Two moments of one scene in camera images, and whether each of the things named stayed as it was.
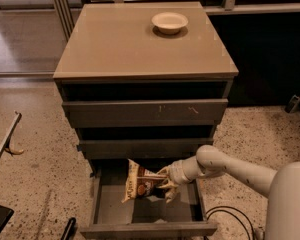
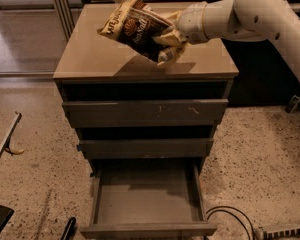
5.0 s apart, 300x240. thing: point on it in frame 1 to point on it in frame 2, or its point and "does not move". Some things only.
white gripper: [177, 173] to [190, 23]
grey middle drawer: [143, 149] does not move
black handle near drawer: [69, 229] does not move
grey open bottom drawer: [151, 216] does not move
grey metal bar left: [14, 124] does not move
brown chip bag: [140, 181] to [135, 23]
